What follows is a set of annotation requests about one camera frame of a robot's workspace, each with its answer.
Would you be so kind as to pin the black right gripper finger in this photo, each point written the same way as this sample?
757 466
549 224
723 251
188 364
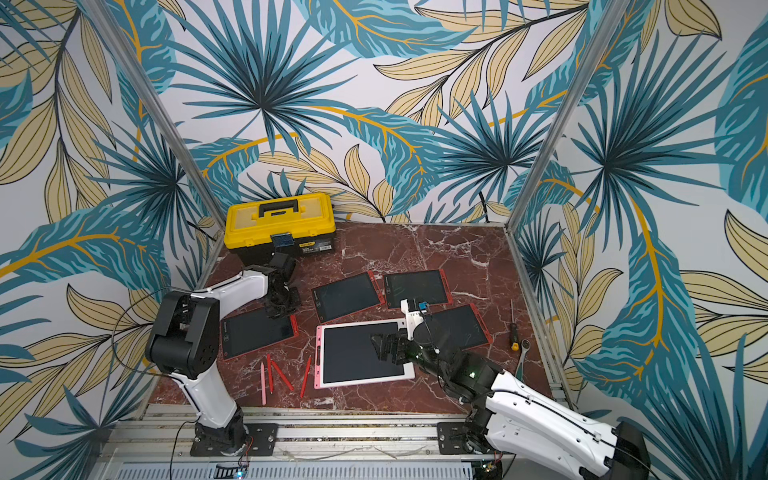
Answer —
379 340
382 353

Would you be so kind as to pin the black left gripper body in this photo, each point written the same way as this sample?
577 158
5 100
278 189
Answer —
278 305

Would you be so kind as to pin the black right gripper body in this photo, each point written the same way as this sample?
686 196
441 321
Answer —
399 347

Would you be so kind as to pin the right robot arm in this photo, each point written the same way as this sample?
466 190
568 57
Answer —
508 416

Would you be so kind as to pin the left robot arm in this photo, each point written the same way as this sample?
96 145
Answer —
185 339

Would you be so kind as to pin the large pink writing tablet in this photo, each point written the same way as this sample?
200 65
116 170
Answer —
345 355

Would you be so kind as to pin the red tablet centre back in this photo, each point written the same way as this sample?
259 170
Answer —
344 297

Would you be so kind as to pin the red tablet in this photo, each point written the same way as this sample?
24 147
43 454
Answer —
344 297
464 325
428 286
255 330

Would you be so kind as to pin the red tablet far left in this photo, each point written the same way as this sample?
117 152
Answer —
255 330

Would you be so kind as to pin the red stylus near tablet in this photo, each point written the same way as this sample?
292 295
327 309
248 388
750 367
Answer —
307 371

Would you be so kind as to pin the red stylus beside pink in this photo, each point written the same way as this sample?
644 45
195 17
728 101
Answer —
269 373

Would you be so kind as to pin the red stylus angled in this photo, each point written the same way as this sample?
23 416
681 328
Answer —
282 376

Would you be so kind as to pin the red tablet right front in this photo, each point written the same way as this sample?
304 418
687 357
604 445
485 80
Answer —
464 325

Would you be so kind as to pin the red tablet right back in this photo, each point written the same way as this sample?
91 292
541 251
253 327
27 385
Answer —
428 286

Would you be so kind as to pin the yellow black toolbox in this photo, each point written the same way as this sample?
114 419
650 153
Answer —
309 218

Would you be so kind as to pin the black yellow screwdriver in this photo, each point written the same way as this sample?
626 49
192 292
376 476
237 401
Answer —
514 333

